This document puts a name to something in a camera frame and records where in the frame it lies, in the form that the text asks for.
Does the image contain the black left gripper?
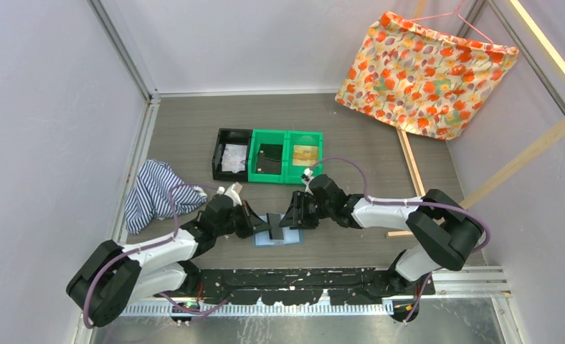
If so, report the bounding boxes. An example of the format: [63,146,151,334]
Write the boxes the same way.
[214,199,270,239]

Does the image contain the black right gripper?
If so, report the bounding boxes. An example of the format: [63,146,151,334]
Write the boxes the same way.
[280,190,334,229]

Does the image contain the blue card holder wallet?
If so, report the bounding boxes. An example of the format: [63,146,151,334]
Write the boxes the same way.
[252,214,304,247]

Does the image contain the white cards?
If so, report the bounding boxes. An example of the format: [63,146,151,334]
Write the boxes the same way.
[221,144,247,173]

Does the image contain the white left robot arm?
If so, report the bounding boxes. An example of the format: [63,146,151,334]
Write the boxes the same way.
[66,195,271,328]

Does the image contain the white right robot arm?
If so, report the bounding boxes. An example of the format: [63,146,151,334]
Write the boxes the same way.
[280,175,487,295]

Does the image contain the green bin with gold card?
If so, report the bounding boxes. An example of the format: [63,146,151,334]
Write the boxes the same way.
[282,130,324,185]

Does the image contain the gold credit card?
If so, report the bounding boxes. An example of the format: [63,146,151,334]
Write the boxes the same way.
[292,145,319,167]

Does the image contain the green bin with black card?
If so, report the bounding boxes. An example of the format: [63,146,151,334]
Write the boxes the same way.
[248,129,288,184]

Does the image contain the black plastic bin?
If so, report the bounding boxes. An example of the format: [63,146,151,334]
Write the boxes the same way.
[212,128,252,182]

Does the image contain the blue striped cloth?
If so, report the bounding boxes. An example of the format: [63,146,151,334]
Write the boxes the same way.
[124,159,207,234]

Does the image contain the floral orange fabric bag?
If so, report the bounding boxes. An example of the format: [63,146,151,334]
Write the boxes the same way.
[335,11,519,140]

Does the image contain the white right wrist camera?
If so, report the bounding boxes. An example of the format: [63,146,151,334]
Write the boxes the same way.
[301,168,313,186]

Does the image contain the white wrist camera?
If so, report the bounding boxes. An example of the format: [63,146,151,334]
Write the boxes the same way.
[301,168,313,186]
[217,182,242,206]

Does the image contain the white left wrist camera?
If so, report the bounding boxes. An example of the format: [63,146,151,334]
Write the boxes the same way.
[217,182,242,206]

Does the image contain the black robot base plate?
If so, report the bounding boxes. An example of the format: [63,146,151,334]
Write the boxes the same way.
[165,267,420,306]

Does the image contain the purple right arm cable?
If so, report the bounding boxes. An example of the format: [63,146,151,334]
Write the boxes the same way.
[303,156,491,255]

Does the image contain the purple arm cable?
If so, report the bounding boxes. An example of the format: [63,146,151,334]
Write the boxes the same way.
[82,182,222,330]
[303,156,491,255]

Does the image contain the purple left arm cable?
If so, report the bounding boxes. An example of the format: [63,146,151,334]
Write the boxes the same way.
[82,182,222,330]

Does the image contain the wooden frame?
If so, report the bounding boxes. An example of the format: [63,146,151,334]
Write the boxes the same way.
[386,0,565,239]

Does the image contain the pink wire hanger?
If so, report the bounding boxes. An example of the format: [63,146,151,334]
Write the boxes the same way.
[411,0,494,45]

